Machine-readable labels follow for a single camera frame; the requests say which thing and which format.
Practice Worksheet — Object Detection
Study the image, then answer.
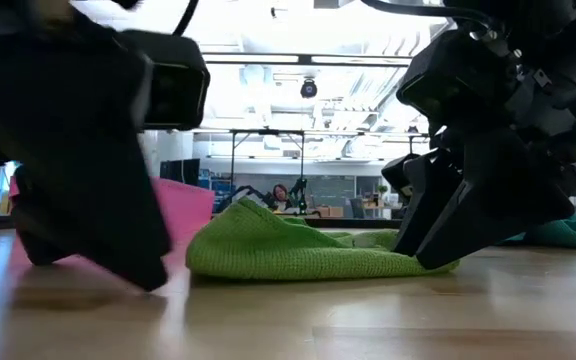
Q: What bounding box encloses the black computer monitor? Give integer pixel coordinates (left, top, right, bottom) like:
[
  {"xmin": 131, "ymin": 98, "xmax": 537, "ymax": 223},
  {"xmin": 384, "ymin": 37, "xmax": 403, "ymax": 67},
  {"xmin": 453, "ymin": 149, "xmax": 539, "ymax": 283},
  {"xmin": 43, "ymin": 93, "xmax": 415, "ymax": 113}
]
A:
[{"xmin": 159, "ymin": 158, "xmax": 202, "ymax": 188}]

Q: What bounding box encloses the black ceiling spotlight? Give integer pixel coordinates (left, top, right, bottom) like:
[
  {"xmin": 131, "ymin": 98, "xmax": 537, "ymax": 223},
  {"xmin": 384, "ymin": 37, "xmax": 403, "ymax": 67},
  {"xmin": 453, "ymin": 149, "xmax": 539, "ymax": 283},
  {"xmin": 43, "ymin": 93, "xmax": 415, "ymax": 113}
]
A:
[{"xmin": 299, "ymin": 78, "xmax": 319, "ymax": 100}]

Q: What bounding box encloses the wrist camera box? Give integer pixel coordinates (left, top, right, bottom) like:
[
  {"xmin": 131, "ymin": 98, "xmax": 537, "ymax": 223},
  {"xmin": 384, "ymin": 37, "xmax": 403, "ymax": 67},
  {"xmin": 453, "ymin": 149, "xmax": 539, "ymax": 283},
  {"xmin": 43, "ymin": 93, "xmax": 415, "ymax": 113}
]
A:
[
  {"xmin": 396, "ymin": 29, "xmax": 519, "ymax": 132},
  {"xmin": 116, "ymin": 28, "xmax": 212, "ymax": 133}
]

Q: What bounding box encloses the pink plastic basket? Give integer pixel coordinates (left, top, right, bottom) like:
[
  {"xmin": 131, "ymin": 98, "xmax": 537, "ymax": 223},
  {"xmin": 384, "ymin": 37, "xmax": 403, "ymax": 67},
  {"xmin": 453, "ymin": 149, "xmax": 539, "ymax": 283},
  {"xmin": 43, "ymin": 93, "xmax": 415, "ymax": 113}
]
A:
[{"xmin": 6, "ymin": 174, "xmax": 217, "ymax": 289}]

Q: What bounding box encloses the dark office chair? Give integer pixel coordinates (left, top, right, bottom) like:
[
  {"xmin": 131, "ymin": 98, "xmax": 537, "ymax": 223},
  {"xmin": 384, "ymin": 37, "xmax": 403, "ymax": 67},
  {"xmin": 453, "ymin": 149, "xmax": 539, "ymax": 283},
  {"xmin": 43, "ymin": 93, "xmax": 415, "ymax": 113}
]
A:
[{"xmin": 349, "ymin": 197, "xmax": 370, "ymax": 220}]

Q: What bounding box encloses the black metal rig frame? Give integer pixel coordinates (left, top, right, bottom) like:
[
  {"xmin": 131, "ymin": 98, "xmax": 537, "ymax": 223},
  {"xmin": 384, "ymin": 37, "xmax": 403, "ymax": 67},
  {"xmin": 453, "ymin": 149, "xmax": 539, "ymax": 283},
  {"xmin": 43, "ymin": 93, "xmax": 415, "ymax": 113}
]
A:
[{"xmin": 229, "ymin": 128, "xmax": 306, "ymax": 201}]

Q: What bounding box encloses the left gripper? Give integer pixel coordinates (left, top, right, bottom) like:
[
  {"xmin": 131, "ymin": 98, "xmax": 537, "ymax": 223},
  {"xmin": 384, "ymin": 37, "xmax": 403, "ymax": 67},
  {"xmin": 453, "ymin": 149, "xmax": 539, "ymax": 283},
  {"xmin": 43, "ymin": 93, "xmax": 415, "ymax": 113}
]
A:
[{"xmin": 0, "ymin": 0, "xmax": 155, "ymax": 171}]

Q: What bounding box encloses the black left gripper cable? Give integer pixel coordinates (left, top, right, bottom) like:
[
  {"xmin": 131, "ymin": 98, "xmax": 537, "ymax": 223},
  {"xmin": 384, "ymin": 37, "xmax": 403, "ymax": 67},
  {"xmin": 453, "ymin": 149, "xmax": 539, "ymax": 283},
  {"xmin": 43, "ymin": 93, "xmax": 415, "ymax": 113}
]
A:
[{"xmin": 171, "ymin": 0, "xmax": 201, "ymax": 37}]

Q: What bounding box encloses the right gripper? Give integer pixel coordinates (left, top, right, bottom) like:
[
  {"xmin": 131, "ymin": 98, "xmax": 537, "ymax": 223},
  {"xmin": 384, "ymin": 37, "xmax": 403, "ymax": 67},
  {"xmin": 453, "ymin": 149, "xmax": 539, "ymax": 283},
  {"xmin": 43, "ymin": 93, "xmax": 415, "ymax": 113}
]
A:
[{"xmin": 427, "ymin": 0, "xmax": 576, "ymax": 166}]

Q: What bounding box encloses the green microfiber towel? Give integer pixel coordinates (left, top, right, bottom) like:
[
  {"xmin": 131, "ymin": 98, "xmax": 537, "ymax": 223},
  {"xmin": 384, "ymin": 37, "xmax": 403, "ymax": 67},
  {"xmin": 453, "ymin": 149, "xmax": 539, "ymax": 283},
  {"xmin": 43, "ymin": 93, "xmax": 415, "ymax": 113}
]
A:
[{"xmin": 185, "ymin": 196, "xmax": 462, "ymax": 282}]

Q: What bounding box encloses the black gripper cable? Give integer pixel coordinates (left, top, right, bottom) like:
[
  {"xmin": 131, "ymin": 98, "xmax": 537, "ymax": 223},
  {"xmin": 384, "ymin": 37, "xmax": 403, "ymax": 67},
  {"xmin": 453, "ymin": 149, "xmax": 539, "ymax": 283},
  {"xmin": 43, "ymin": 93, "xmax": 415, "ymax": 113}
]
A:
[
  {"xmin": 171, "ymin": 0, "xmax": 201, "ymax": 37},
  {"xmin": 361, "ymin": 0, "xmax": 495, "ymax": 29}
]

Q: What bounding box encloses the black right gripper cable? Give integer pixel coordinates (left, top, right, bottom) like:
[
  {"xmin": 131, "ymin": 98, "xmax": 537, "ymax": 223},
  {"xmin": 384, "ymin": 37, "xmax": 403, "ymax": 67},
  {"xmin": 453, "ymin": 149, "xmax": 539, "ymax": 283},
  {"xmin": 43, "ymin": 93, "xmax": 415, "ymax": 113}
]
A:
[{"xmin": 361, "ymin": 0, "xmax": 495, "ymax": 29}]

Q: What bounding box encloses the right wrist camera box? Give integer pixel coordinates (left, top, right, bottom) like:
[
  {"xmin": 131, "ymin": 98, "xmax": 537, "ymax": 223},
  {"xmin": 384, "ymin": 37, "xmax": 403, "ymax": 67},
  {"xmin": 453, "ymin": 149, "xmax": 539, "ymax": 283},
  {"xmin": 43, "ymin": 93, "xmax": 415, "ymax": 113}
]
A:
[{"xmin": 396, "ymin": 29, "xmax": 519, "ymax": 132}]

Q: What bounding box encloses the brown cardboard box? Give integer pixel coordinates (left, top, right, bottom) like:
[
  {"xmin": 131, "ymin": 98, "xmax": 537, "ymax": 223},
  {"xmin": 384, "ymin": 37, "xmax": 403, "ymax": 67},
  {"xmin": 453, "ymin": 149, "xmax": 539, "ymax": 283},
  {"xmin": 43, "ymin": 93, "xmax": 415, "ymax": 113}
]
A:
[{"xmin": 314, "ymin": 205, "xmax": 345, "ymax": 219}]

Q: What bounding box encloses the long ceiling light bar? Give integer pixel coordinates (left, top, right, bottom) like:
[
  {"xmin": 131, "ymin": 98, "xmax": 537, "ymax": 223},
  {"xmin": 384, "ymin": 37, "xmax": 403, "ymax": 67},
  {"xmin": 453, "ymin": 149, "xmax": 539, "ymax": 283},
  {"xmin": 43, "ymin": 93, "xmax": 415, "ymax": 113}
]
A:
[{"xmin": 200, "ymin": 51, "xmax": 415, "ymax": 69}]

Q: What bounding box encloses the teal microfiber towel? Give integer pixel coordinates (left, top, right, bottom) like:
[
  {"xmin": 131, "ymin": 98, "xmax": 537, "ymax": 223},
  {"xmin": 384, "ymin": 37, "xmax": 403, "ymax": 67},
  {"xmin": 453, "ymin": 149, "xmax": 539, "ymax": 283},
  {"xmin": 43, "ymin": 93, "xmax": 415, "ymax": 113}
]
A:
[{"xmin": 498, "ymin": 208, "xmax": 576, "ymax": 250}]

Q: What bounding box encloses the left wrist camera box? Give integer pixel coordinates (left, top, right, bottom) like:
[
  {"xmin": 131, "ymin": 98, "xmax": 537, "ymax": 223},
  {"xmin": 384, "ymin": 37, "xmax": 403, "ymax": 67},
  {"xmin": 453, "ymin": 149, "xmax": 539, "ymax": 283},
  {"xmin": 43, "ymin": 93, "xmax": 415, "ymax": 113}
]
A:
[{"xmin": 116, "ymin": 28, "xmax": 212, "ymax": 133}]

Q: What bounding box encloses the person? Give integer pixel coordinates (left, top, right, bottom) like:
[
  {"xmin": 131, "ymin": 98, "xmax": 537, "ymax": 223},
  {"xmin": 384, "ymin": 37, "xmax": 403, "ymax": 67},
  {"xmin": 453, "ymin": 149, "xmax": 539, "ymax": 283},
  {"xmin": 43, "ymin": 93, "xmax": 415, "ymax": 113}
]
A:
[{"xmin": 270, "ymin": 183, "xmax": 294, "ymax": 213}]

